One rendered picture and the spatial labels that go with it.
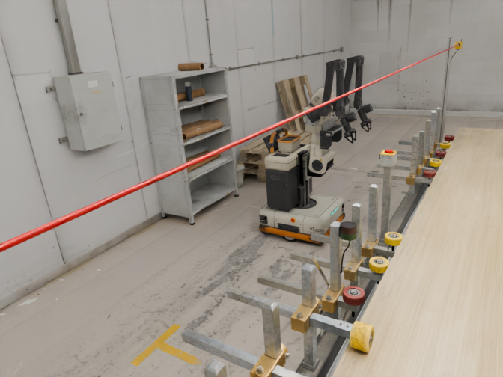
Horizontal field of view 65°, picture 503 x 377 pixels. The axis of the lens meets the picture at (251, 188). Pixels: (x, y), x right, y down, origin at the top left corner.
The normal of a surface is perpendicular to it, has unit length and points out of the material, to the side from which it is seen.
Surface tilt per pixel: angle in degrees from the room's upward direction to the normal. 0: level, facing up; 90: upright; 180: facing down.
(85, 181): 90
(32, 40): 90
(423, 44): 90
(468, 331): 0
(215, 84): 90
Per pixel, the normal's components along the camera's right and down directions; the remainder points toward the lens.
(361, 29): -0.53, 0.33
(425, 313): -0.07, -0.93
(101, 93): 0.85, 0.13
